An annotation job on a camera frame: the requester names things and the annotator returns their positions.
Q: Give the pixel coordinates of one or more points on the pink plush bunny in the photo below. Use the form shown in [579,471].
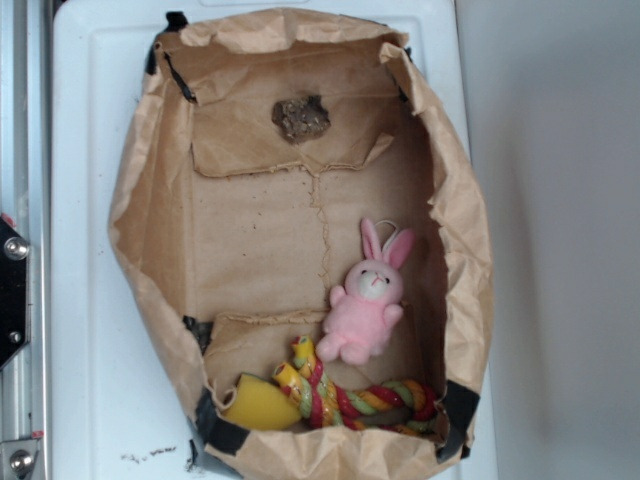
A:
[366,307]

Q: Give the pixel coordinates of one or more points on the brown rock clump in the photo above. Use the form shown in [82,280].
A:
[301,119]

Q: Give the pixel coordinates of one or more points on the multicolored twisted rope toy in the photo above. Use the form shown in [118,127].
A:
[404,406]

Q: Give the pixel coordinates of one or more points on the black metal bracket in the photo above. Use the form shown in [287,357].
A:
[14,291]

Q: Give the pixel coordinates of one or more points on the aluminium frame rail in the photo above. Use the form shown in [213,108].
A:
[26,36]

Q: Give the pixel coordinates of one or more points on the brown paper bag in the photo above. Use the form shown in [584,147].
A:
[231,237]

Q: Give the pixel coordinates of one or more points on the yellow sponge piece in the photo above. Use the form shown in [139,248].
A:
[260,405]

